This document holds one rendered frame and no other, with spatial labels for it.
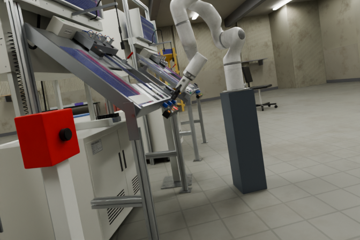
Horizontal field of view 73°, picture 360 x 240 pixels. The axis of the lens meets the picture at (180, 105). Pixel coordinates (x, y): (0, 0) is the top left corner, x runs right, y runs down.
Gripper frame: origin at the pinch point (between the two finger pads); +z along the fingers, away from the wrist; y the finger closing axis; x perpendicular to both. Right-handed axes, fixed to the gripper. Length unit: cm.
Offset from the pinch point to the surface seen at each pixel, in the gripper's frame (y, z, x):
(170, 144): 39, 42, -14
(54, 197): -89, 32, 0
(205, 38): 900, -106, 161
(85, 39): -17, 0, 62
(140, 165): -53, 24, -13
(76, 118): 247, 190, 165
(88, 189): -49, 54, 2
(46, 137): -93, 14, 11
